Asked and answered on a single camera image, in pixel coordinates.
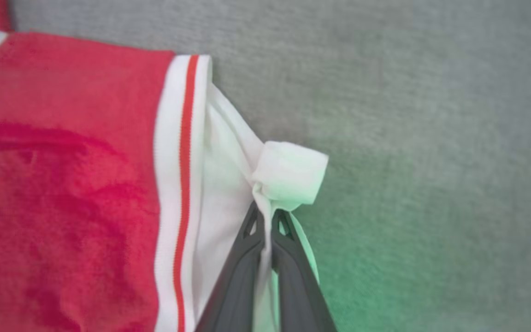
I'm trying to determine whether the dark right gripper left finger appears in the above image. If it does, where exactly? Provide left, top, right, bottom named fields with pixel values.
left=195, top=201, right=266, bottom=332

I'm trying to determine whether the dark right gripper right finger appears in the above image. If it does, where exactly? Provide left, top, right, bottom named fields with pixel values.
left=272, top=209, right=338, bottom=332

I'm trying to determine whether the red and white shirt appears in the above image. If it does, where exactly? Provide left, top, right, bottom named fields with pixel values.
left=0, top=0, right=330, bottom=332

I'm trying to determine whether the grey fabric sofa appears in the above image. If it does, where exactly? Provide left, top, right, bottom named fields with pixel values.
left=10, top=0, right=531, bottom=332

